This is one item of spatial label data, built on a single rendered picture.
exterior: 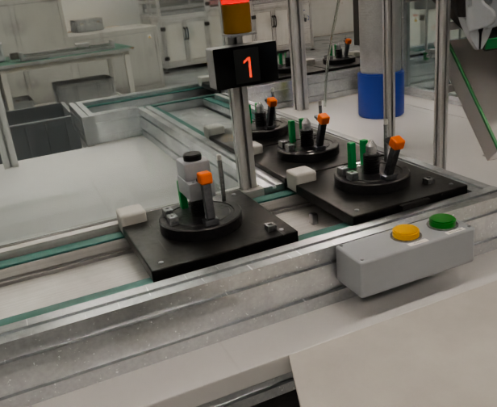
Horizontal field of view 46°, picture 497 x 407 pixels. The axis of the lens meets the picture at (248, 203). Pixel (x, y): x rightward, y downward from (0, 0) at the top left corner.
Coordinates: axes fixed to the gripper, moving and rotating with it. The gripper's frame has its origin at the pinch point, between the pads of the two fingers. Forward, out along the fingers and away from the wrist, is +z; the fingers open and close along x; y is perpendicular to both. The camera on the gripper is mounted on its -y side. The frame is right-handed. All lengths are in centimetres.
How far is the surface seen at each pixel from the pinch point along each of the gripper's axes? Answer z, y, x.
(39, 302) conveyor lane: 32, -19, -67
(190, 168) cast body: 15.6, -18.1, -40.1
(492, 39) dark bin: 2.6, -12.2, 15.7
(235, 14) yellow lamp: -5.9, -29.6, -25.1
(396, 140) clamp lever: 16.3, -11.2, -5.5
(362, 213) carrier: 26.3, -7.7, -15.0
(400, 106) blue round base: 34, -93, 58
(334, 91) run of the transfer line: 35, -138, 59
